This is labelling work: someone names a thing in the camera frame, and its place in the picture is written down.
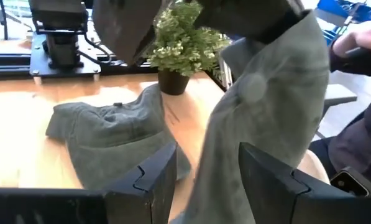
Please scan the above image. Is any black aluminium table frame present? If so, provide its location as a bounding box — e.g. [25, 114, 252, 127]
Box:
[0, 52, 232, 93]

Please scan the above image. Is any green potted plant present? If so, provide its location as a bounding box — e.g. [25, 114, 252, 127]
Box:
[143, 0, 232, 96]

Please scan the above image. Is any black smartphone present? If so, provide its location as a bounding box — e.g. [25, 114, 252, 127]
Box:
[329, 166, 371, 197]

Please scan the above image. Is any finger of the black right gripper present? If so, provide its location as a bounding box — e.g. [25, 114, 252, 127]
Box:
[193, 0, 310, 44]
[91, 0, 165, 67]

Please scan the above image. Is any person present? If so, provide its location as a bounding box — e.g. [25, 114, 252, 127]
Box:
[296, 40, 371, 200]

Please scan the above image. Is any dark green cap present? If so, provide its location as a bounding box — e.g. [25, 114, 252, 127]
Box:
[45, 83, 192, 191]
[169, 9, 331, 224]

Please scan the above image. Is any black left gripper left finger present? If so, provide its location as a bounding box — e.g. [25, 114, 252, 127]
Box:
[104, 141, 178, 224]

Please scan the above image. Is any person's hand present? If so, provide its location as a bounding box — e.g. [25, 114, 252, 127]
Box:
[332, 20, 371, 57]

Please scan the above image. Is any blue desk frame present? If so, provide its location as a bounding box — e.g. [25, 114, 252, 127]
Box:
[315, 0, 371, 44]

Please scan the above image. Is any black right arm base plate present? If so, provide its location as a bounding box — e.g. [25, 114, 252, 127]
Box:
[29, 32, 102, 78]

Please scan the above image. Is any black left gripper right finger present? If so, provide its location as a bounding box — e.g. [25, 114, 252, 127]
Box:
[238, 142, 338, 224]

